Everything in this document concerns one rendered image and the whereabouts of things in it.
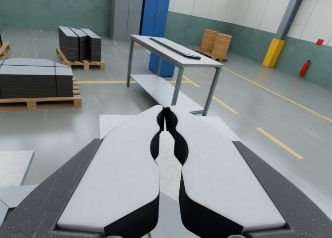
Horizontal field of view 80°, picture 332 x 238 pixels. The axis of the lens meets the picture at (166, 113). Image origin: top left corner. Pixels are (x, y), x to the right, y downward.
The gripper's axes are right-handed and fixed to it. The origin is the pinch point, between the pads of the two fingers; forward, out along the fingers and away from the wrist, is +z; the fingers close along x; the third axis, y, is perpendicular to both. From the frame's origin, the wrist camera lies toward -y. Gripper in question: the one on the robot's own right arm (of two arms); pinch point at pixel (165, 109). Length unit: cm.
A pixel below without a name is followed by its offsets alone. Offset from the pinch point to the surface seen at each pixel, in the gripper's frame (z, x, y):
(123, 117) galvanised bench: 66, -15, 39
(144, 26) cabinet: 832, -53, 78
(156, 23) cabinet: 854, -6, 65
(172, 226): 16.6, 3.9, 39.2
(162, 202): 23.4, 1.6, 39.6
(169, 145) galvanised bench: 50, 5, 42
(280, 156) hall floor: 194, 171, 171
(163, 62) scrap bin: 448, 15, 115
